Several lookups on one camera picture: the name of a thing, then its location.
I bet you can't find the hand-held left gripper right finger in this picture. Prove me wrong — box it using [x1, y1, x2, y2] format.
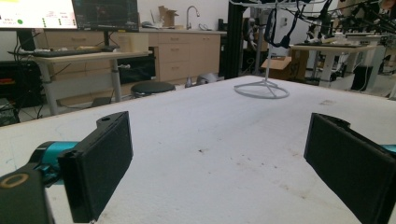
[304, 112, 396, 224]

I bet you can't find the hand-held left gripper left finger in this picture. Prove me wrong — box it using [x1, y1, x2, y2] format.
[29, 110, 134, 224]

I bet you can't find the white wire rack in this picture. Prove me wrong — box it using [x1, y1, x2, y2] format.
[228, 0, 314, 100]

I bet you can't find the black round stool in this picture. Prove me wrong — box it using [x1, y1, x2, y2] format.
[130, 80, 177, 98]

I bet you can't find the light wooden desk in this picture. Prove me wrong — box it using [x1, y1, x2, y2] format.
[30, 49, 154, 117]

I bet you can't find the large cardboard box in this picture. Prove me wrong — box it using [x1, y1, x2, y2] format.
[260, 49, 310, 82]

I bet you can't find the black keyboard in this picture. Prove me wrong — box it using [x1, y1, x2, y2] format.
[32, 46, 120, 59]

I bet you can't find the light wooden work table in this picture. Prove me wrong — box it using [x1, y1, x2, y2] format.
[289, 42, 378, 89]

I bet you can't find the grey robot device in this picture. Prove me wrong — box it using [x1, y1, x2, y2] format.
[185, 72, 224, 89]

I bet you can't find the wooden drawer cabinet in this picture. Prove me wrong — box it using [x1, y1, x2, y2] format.
[34, 28, 228, 86]

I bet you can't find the black robot equipment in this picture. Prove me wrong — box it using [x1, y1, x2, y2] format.
[298, 0, 396, 45]

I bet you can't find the dark computer monitor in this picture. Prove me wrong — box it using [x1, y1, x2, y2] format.
[71, 0, 140, 34]

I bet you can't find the small open cardboard box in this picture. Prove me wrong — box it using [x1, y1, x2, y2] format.
[157, 5, 179, 28]

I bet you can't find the bright computer monitor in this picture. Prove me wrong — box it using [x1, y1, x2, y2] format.
[0, 0, 78, 31]

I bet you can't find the metal sink faucet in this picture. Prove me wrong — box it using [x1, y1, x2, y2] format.
[185, 5, 201, 31]

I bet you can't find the black metal frame post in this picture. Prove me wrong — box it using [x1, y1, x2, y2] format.
[224, 0, 250, 80]

